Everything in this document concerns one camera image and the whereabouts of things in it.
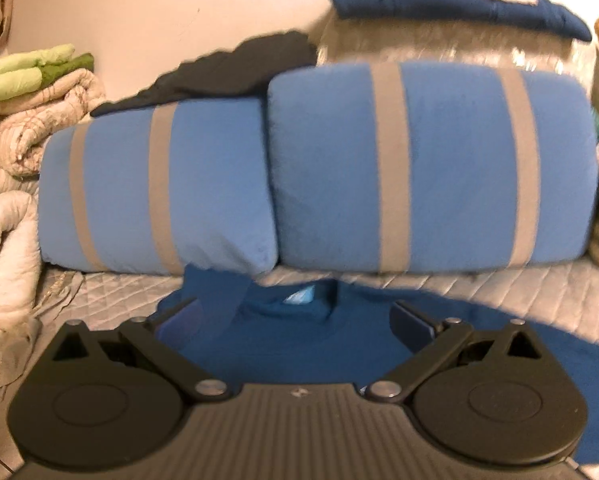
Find blue pillow with grey stripes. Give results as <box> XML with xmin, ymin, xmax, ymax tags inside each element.
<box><xmin>36</xmin><ymin>97</ymin><xmax>280</xmax><ymax>276</ymax></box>
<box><xmin>266</xmin><ymin>60</ymin><xmax>599</xmax><ymax>276</ymax></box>

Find beige quilt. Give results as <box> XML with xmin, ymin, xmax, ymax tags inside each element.
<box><xmin>0</xmin><ymin>67</ymin><xmax>107</xmax><ymax>178</ymax></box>

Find folded navy garment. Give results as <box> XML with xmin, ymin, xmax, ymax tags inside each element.
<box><xmin>328</xmin><ymin>0</ymin><xmax>593</xmax><ymax>42</ymax></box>

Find dark blue shirt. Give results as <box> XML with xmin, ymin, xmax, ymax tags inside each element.
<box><xmin>156</xmin><ymin>262</ymin><xmax>599</xmax><ymax>466</ymax></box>

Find clear plastic package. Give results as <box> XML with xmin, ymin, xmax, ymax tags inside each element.
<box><xmin>317</xmin><ymin>10</ymin><xmax>597</xmax><ymax>73</ymax></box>

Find green blanket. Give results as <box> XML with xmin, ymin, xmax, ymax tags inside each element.
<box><xmin>0</xmin><ymin>44</ymin><xmax>95</xmax><ymax>123</ymax></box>

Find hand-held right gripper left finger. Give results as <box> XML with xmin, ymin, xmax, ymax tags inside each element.
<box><xmin>52</xmin><ymin>297</ymin><xmax>230</xmax><ymax>403</ymax></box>

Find white comforter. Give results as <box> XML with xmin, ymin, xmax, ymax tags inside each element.
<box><xmin>0</xmin><ymin>167</ymin><xmax>45</xmax><ymax>361</ymax></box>

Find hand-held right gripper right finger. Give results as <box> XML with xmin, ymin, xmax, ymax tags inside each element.
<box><xmin>364</xmin><ymin>299</ymin><xmax>549</xmax><ymax>403</ymax></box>

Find black cloth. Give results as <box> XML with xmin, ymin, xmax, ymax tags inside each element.
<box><xmin>90</xmin><ymin>30</ymin><xmax>320</xmax><ymax>118</ymax></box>

